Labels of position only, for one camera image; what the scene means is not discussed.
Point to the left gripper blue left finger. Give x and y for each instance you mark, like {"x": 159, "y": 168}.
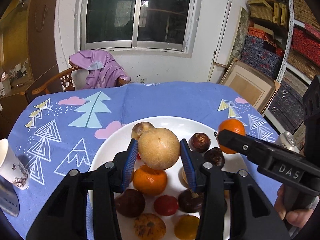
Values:
{"x": 124, "y": 163}

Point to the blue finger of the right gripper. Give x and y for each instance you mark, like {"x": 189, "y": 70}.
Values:
{"x": 240, "y": 142}

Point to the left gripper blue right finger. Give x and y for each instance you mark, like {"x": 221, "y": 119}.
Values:
{"x": 192, "y": 163}

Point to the yellow round pear fruit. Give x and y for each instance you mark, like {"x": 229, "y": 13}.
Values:
{"x": 183, "y": 177}

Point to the striped pepino melon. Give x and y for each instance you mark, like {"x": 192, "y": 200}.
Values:
{"x": 159, "y": 148}

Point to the dark brown passion fruit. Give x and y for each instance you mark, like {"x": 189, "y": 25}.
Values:
{"x": 215, "y": 157}

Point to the orange yellow tomato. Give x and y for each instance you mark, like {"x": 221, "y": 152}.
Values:
{"x": 186, "y": 226}

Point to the person right hand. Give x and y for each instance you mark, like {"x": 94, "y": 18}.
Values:
{"x": 297, "y": 218}

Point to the white oval plate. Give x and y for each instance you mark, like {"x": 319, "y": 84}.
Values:
{"x": 117, "y": 138}

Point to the white beverage can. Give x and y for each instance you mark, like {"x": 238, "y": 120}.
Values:
{"x": 286, "y": 140}

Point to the small speckled yellow fruit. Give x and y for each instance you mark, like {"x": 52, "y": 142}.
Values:
{"x": 140, "y": 128}

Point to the dark red plum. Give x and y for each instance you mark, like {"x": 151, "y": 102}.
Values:
{"x": 131, "y": 203}

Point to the blue patterned tablecloth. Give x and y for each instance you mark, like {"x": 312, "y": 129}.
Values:
{"x": 63, "y": 131}

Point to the purple jacket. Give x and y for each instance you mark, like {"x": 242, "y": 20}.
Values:
{"x": 103, "y": 70}

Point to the wooden chair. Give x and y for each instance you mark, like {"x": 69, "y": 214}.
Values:
{"x": 66, "y": 81}

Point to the white paper cup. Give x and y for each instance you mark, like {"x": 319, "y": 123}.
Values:
{"x": 11, "y": 167}

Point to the silver metal bottle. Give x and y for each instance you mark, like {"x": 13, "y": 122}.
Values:
{"x": 8, "y": 198}

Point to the sliding window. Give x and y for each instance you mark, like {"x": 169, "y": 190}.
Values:
{"x": 166, "y": 26}

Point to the wooden glass cabinet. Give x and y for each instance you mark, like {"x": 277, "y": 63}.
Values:
{"x": 28, "y": 44}

